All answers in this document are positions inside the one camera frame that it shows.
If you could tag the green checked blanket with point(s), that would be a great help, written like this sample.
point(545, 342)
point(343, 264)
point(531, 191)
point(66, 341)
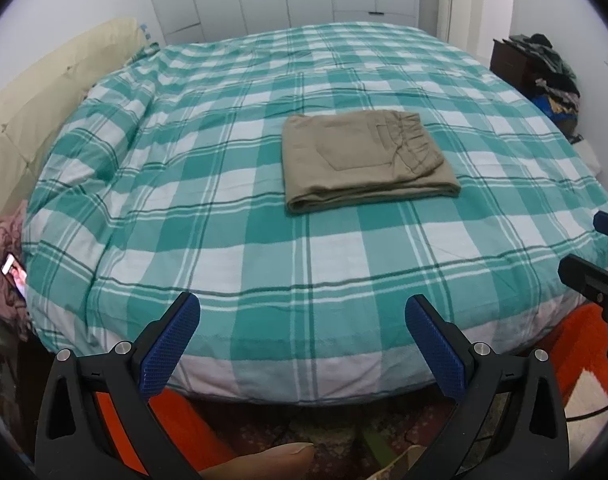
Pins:
point(234, 260)

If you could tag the pink cloth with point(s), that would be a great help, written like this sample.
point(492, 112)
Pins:
point(4, 235)

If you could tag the cream padded headboard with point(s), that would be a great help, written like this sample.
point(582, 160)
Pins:
point(44, 105)

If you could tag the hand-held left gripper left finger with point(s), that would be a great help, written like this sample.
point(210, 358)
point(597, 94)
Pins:
point(171, 345)

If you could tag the pile of dark clothes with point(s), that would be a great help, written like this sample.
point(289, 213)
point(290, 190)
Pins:
point(554, 70)

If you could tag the orange patterned rug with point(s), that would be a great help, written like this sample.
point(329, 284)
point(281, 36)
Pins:
point(584, 330)

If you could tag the smartphone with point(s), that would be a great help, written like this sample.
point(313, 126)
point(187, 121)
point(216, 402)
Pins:
point(14, 271)

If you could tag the patterned pillow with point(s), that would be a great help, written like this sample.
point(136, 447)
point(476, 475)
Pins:
point(145, 45)

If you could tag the dark wooden nightstand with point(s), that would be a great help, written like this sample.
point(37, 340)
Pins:
point(509, 65)

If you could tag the white door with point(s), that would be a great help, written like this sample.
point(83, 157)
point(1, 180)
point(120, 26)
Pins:
point(461, 15)

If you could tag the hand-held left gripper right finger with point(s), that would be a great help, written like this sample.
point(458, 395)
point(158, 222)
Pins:
point(436, 347)

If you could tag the khaki pants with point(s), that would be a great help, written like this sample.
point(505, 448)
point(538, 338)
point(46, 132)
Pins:
point(334, 160)

